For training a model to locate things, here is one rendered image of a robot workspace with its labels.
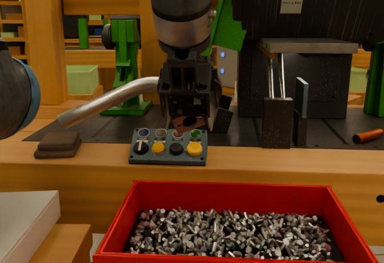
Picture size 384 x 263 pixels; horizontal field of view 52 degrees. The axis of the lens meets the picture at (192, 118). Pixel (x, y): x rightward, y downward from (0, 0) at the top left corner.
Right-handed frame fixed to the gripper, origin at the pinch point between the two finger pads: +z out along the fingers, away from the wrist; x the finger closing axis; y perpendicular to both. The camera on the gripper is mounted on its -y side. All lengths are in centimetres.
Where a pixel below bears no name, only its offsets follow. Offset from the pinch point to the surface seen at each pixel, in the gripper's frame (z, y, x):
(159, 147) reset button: 8.3, 0.2, -6.6
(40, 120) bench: 35, -28, -49
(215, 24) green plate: 2.2, -30.3, 3.3
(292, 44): -5.3, -14.2, 18.0
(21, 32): 534, -735, -505
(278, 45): -5.1, -14.0, 15.3
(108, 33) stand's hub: 17, -46, -28
